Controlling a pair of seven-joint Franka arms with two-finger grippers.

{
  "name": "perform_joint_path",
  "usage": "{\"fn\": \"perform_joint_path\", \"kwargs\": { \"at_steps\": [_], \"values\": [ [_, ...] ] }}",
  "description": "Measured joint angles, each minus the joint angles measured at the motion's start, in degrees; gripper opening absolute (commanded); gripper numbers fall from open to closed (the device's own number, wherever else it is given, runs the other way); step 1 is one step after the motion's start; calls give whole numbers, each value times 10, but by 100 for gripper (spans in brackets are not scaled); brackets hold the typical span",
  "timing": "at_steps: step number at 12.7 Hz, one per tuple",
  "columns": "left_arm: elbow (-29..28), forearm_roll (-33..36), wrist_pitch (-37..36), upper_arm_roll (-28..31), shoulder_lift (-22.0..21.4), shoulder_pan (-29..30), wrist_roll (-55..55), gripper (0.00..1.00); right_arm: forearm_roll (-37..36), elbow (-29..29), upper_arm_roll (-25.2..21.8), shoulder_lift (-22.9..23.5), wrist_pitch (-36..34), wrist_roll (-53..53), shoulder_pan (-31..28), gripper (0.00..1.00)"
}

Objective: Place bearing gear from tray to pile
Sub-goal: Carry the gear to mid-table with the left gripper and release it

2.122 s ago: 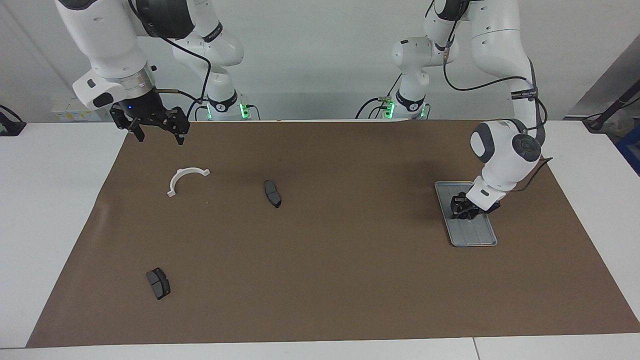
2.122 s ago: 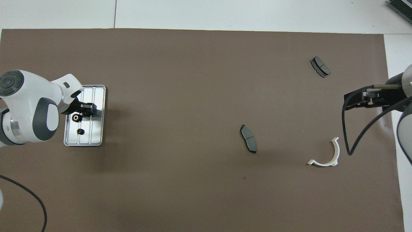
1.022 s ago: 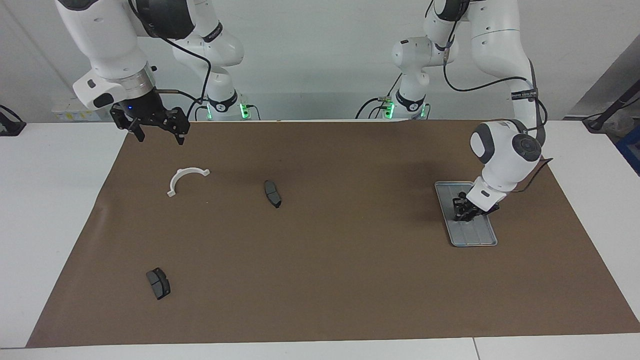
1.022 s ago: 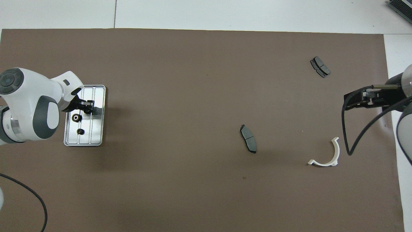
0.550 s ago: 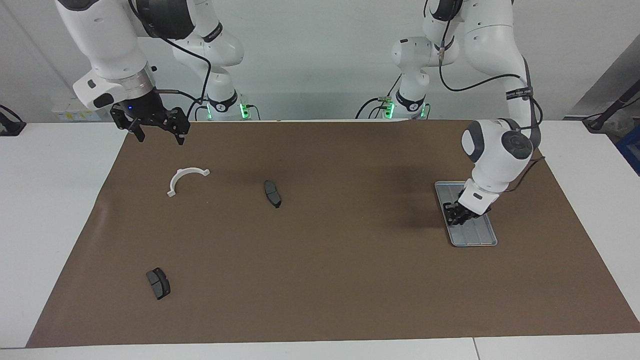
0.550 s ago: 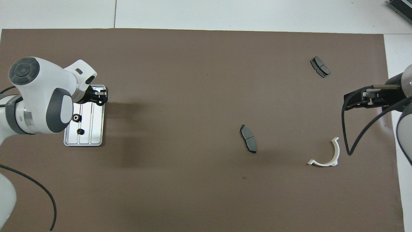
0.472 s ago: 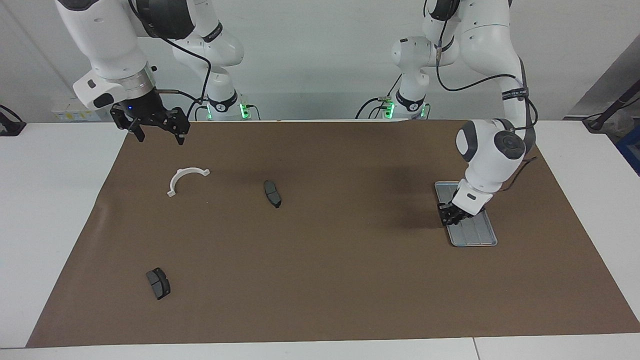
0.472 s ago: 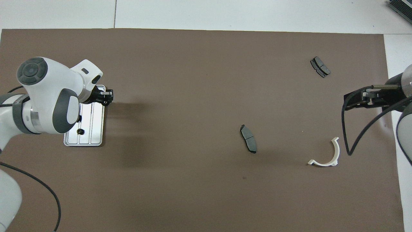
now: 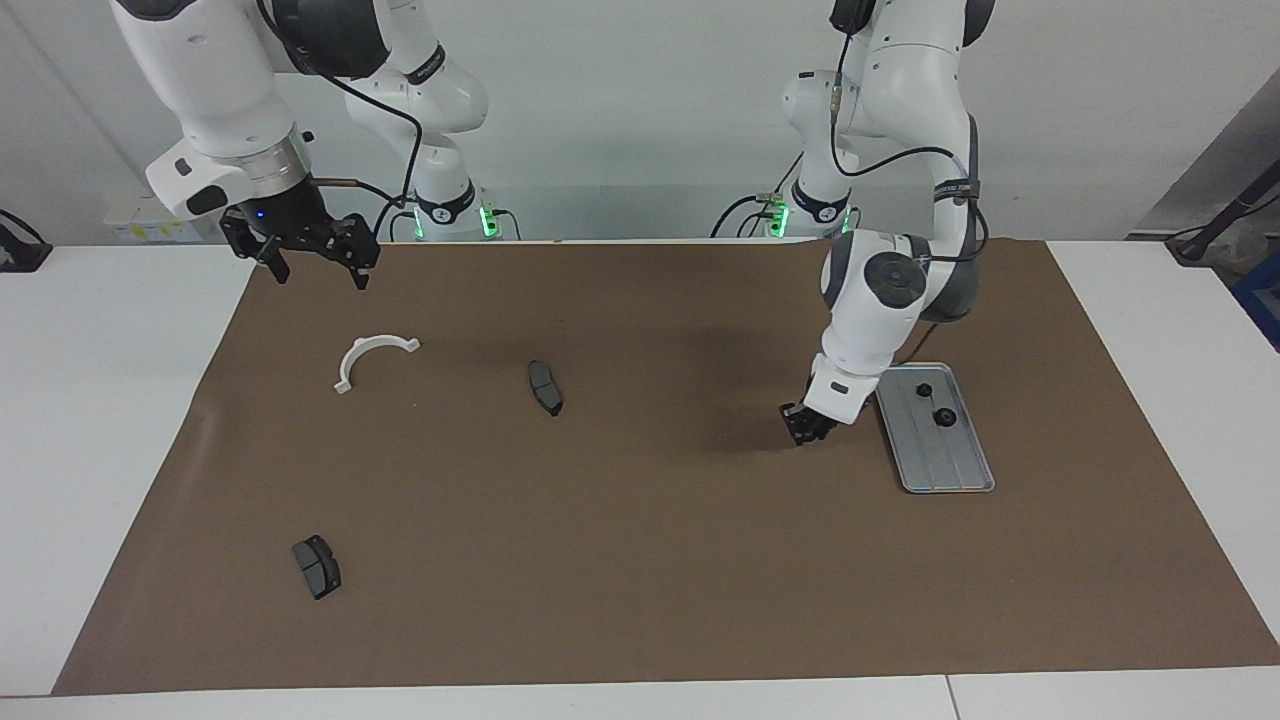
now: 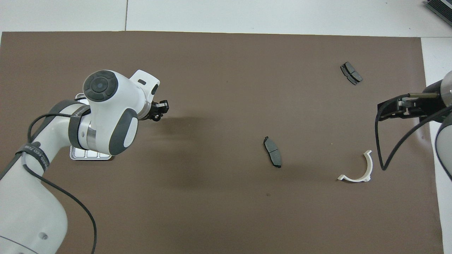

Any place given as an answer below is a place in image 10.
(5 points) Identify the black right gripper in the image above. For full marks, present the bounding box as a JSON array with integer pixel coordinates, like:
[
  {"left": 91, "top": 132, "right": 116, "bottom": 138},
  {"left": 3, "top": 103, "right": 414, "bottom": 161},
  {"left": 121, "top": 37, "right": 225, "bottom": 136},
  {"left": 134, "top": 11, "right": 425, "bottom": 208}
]
[{"left": 376, "top": 80, "right": 445, "bottom": 123}]

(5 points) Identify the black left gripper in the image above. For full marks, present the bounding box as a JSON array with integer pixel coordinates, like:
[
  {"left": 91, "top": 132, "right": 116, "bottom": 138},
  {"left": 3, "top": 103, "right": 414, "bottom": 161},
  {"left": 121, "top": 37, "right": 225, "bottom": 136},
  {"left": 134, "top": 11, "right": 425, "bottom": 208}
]
[{"left": 141, "top": 100, "right": 170, "bottom": 122}]

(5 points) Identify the silver metal tray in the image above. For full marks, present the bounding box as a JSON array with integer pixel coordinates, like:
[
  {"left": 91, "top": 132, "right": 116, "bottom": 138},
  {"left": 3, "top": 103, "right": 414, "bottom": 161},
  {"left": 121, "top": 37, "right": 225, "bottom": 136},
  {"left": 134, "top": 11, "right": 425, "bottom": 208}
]
[{"left": 70, "top": 93, "right": 114, "bottom": 161}]

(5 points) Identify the short grey brake pad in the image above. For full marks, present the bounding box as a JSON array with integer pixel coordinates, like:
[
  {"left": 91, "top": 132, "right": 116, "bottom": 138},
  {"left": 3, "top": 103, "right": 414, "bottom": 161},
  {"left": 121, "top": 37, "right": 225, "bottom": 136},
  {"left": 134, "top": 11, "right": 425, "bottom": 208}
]
[{"left": 340, "top": 62, "right": 363, "bottom": 86}]

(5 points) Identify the brown table mat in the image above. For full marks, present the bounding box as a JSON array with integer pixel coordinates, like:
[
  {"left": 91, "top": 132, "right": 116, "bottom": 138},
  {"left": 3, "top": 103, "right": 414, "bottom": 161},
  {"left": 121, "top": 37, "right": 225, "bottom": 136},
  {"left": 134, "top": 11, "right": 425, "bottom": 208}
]
[{"left": 0, "top": 31, "right": 445, "bottom": 254}]

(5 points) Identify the dark grey ribbed device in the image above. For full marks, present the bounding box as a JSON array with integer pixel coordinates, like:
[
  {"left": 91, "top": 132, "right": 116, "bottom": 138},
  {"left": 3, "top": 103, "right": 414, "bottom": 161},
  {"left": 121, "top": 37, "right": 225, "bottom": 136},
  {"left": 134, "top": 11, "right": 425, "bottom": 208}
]
[{"left": 425, "top": 0, "right": 452, "bottom": 23}]

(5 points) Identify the long grey brake pad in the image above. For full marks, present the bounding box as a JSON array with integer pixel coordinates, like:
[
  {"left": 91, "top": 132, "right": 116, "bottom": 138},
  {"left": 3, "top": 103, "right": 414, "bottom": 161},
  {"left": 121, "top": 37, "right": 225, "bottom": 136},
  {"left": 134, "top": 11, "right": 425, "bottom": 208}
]
[{"left": 263, "top": 136, "right": 282, "bottom": 169}]

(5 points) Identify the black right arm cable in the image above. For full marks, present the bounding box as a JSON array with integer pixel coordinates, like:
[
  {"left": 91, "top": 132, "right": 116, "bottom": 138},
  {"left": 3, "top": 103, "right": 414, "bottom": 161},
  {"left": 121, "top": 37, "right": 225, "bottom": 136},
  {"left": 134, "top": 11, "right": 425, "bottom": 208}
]
[{"left": 375, "top": 93, "right": 452, "bottom": 171}]

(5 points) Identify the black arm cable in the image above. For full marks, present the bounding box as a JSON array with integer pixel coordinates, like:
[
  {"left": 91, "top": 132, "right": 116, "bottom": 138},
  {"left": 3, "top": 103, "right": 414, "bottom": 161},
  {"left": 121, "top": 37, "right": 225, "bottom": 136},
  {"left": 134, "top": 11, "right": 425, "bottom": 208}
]
[
  {"left": 21, "top": 111, "right": 98, "bottom": 254},
  {"left": 375, "top": 93, "right": 452, "bottom": 171}
]

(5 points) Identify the white curved plastic bracket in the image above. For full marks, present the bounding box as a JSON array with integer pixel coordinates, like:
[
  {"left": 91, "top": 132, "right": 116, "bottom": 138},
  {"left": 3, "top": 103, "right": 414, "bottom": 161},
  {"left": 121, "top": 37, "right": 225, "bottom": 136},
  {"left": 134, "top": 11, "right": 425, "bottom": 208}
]
[{"left": 337, "top": 150, "right": 373, "bottom": 183}]

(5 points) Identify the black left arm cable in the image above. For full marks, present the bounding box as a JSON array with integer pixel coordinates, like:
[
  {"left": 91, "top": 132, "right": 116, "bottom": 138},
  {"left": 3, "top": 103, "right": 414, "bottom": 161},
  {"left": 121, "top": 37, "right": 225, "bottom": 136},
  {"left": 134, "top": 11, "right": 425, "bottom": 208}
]
[{"left": 21, "top": 111, "right": 98, "bottom": 254}]

